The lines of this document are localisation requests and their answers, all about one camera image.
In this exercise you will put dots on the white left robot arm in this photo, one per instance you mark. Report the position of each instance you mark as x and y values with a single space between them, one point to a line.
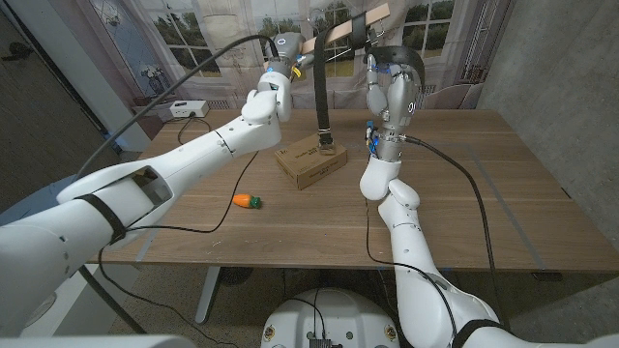
145 193

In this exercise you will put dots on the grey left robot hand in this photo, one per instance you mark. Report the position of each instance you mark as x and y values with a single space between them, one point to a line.
287 50

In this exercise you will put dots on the printed window backdrop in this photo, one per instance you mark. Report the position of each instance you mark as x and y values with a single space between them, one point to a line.
217 24

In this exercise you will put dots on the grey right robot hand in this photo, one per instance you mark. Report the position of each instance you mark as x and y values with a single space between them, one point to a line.
399 101

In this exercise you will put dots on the brown cardboard package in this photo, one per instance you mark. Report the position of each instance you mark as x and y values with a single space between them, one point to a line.
309 166

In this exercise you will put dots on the black leather belt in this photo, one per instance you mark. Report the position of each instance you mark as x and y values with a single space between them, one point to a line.
320 87

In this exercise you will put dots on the table leg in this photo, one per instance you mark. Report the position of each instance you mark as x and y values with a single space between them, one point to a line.
208 295

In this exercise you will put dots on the white power adapter box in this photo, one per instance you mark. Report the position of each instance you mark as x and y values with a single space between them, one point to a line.
188 108

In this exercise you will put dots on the orange toy carrot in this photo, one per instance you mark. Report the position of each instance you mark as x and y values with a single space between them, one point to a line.
242 200

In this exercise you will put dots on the white door frame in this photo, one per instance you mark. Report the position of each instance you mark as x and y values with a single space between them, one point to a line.
72 63

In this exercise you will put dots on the wooden hanger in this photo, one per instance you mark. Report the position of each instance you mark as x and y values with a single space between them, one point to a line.
338 30

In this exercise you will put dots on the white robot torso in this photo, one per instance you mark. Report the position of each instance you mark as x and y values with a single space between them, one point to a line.
333 314

